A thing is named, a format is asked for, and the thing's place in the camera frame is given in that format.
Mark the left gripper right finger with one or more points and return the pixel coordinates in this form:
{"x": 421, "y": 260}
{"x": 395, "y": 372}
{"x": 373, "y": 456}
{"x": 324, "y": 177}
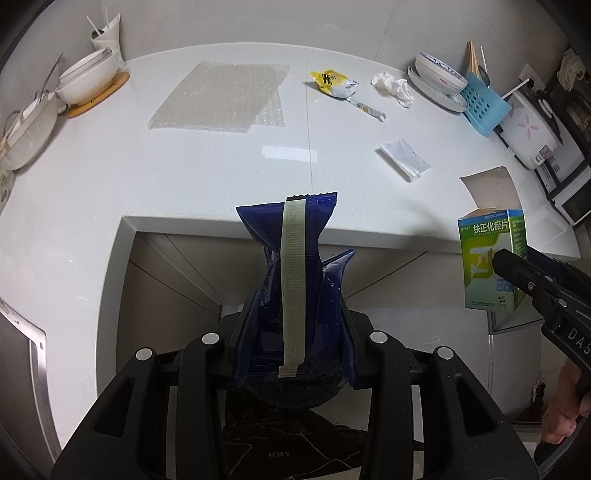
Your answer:
{"x": 429, "y": 402}

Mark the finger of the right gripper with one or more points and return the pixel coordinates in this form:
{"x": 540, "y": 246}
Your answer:
{"x": 552, "y": 265}
{"x": 547, "y": 296}

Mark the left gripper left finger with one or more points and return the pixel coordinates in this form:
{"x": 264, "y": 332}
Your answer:
{"x": 123, "y": 435}

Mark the green white medicine box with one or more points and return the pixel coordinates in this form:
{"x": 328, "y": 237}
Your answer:
{"x": 496, "y": 223}

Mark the blue snack wrapper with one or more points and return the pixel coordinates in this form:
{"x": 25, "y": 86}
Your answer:
{"x": 295, "y": 330}

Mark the clear plastic zip bag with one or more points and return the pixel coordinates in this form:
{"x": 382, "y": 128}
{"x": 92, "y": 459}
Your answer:
{"x": 411, "y": 165}

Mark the white tissue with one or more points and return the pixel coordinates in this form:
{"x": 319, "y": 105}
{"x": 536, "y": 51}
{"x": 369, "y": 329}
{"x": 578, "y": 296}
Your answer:
{"x": 398, "y": 88}

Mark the yellow white snack bag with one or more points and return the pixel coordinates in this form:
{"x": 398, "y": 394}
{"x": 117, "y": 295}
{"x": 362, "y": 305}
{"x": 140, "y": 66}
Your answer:
{"x": 335, "y": 84}

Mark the bubble wrap sheet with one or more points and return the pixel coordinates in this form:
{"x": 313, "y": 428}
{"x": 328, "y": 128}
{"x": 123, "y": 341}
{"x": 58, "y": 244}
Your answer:
{"x": 224, "y": 97}

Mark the black trash bin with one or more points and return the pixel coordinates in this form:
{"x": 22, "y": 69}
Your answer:
{"x": 286, "y": 382}

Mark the person's right hand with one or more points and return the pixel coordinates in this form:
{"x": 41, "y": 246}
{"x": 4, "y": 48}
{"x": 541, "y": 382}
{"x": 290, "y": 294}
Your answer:
{"x": 565, "y": 407}

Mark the microwave oven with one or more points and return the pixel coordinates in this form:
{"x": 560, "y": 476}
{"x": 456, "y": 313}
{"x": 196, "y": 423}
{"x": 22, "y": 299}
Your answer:
{"x": 565, "y": 177}

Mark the white rice cooker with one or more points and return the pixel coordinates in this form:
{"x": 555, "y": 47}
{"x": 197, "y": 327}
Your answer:
{"x": 530, "y": 129}

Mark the blue plastic utensil holder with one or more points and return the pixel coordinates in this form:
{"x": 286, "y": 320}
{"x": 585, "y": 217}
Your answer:
{"x": 485, "y": 108}

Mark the blue patterned plate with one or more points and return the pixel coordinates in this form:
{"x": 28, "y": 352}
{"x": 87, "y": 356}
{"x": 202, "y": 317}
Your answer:
{"x": 452, "y": 103}

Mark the wooden chopsticks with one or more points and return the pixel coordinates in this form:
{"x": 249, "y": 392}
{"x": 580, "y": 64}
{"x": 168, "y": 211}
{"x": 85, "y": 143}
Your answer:
{"x": 472, "y": 61}

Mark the blue patterned bowl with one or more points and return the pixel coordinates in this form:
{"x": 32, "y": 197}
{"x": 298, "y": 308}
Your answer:
{"x": 439, "y": 75}

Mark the small torn wrapper strip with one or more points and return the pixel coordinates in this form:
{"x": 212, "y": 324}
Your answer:
{"x": 373, "y": 112}

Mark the stacked white bowls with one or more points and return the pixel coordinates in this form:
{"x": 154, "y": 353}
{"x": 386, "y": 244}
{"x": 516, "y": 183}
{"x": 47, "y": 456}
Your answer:
{"x": 88, "y": 77}

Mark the wooden round trivet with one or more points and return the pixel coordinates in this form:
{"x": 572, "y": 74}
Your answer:
{"x": 119, "y": 80}

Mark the white vase cup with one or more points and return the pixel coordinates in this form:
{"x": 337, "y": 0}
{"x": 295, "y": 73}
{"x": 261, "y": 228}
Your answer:
{"x": 109, "y": 37}

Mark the side wall socket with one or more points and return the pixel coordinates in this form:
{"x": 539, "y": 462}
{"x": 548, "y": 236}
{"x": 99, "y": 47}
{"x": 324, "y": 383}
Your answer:
{"x": 528, "y": 73}

